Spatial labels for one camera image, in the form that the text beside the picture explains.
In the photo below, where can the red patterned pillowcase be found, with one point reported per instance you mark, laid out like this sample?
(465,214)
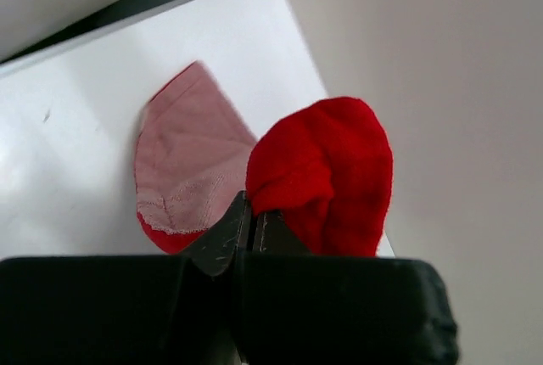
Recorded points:
(327,168)

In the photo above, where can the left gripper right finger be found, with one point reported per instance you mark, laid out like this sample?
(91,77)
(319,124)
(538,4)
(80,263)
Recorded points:
(273,236)

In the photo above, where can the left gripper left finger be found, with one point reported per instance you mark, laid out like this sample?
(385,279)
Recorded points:
(213,251)

